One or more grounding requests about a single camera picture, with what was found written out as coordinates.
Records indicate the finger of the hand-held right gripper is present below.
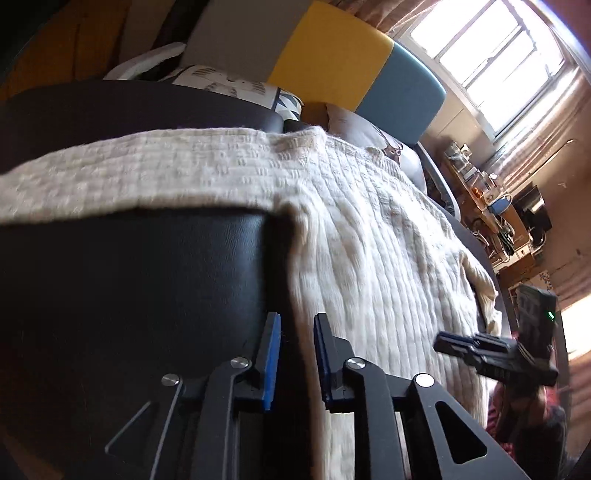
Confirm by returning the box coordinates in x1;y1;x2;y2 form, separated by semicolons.
433;331;514;366

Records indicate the sunlit curtained window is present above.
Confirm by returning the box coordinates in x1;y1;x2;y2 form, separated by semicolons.
554;300;591;365

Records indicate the deer print cushion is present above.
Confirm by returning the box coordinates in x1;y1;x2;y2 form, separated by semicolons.
325;102;428;192

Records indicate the sheer striped curtain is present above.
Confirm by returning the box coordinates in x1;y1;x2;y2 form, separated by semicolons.
489;69;591;296

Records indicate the barred window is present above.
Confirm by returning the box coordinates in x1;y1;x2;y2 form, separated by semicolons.
397;0;580;139

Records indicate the patterned beige curtain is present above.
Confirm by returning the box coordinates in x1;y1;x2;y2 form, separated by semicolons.
355;0;439;33

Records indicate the black television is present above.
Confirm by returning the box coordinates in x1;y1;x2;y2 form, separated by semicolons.
512;184;552;245

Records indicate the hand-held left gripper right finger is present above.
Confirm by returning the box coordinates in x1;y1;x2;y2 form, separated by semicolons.
313;313;532;480

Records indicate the person's right hand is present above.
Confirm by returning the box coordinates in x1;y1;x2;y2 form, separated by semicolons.
496;383;542;440

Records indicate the grey yellow blue sofa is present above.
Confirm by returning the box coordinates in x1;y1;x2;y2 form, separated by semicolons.
104;0;462;217

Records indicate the dark rolled mat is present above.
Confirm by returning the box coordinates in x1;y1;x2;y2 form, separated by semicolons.
139;0;208;61

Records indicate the wooden desk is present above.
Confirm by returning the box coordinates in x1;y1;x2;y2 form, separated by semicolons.
443;143;518;278

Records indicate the geometric print cushion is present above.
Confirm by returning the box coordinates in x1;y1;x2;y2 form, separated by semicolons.
171;65;305;123

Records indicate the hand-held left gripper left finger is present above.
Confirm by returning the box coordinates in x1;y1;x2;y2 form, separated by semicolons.
104;311;283;480

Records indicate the cream knit sweater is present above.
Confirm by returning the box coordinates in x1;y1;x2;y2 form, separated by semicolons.
0;126;502;480

